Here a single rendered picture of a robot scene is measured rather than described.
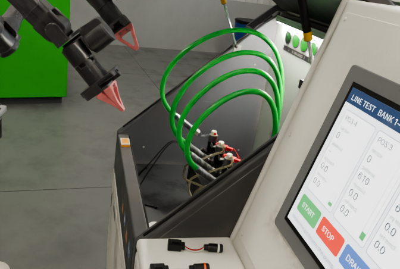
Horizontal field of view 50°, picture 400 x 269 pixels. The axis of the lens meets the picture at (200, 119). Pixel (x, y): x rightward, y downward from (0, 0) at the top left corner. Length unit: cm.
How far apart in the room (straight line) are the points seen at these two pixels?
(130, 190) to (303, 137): 56
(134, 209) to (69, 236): 153
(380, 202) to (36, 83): 413
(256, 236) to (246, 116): 80
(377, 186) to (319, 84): 28
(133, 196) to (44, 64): 342
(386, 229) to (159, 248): 50
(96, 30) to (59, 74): 354
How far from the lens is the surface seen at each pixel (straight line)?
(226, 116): 166
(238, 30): 124
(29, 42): 447
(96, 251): 257
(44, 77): 457
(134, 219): 113
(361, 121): 76
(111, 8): 132
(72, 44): 107
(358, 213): 72
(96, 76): 108
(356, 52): 84
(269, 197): 94
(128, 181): 129
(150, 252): 98
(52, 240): 265
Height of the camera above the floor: 157
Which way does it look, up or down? 20 degrees down
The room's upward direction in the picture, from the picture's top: 9 degrees clockwise
